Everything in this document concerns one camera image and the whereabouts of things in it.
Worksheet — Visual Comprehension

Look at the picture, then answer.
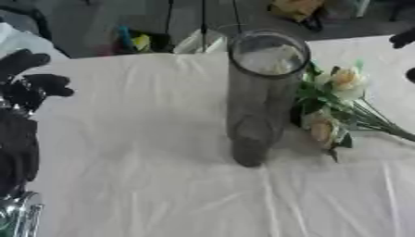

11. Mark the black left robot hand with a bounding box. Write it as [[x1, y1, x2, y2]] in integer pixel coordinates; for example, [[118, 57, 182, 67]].
[[0, 48, 77, 199]]

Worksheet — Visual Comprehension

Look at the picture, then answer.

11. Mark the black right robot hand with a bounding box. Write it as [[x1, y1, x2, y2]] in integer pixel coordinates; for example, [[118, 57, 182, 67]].
[[387, 27, 415, 85]]

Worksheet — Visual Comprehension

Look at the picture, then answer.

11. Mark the tall clear glass vase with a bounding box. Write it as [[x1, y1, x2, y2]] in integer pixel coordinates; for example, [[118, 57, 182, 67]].
[[223, 29, 313, 168]]

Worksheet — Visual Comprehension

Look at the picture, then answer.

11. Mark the cream artificial rose, open bloom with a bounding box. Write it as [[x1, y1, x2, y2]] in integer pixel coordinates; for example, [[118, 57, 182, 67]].
[[295, 58, 415, 140]]

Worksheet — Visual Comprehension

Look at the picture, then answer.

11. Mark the white bag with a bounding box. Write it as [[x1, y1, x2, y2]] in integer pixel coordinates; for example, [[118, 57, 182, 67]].
[[0, 21, 70, 64]]

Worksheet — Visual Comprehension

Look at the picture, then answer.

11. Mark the yellow bag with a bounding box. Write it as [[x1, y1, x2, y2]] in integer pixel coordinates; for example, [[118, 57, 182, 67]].
[[266, 0, 330, 33]]

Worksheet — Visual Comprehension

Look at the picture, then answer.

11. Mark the cream artificial rose, closed bloom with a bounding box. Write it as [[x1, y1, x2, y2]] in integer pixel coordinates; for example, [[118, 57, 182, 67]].
[[290, 104, 415, 164]]

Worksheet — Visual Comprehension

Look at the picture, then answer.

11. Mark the black chair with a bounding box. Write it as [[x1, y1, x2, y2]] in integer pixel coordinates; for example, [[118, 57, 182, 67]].
[[0, 5, 73, 59]]

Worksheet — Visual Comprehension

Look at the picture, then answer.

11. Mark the colourful bag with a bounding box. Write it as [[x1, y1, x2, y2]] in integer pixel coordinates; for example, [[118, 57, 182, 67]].
[[98, 25, 175, 56]]

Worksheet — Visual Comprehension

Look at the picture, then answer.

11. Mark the white box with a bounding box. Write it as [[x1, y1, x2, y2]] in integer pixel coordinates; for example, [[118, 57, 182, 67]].
[[171, 28, 231, 56]]

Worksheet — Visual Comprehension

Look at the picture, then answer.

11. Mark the black tripod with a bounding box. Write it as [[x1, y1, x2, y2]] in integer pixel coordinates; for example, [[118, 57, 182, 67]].
[[162, 0, 245, 54]]

